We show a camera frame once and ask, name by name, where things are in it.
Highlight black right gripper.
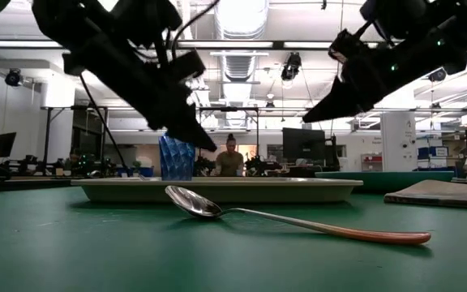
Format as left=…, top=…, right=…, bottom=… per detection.
left=301, top=24, right=467, bottom=124

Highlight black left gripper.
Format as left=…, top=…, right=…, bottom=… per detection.
left=62, top=36, right=218, bottom=152

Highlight blue faceted cup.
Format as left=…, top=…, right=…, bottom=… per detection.
left=158, top=133, right=197, bottom=182

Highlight spoon with orange handle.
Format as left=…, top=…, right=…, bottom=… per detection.
left=164, top=184, right=433, bottom=247

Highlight beige plastic tray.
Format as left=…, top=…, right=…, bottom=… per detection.
left=70, top=176, right=365, bottom=204

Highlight black monitor on stand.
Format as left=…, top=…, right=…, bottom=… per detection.
left=281, top=127, right=327, bottom=163

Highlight white pillar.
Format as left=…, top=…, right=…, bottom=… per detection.
left=379, top=111, right=418, bottom=181

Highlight person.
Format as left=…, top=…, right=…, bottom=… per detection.
left=215, top=133, right=246, bottom=178

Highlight blue storage bins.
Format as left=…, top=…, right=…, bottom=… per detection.
left=417, top=145, right=461, bottom=173

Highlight Acadia picture board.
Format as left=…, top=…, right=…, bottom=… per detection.
left=383, top=178, right=467, bottom=211

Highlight green table mat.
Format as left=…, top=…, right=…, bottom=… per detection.
left=0, top=185, right=467, bottom=292

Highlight black tilted monitor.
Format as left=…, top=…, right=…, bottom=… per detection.
left=0, top=131, right=17, bottom=159

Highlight black ceiling-hung camera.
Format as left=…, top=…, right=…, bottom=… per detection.
left=280, top=51, right=302, bottom=81
left=427, top=67, right=448, bottom=84
left=4, top=67, right=24, bottom=88

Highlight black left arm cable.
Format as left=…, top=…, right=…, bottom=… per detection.
left=78, top=74, right=133, bottom=178

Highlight silver ceiling air duct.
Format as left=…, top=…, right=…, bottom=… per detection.
left=212, top=0, right=270, bottom=127

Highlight black metal frame stand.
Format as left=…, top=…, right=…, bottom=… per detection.
left=40, top=105, right=109, bottom=176

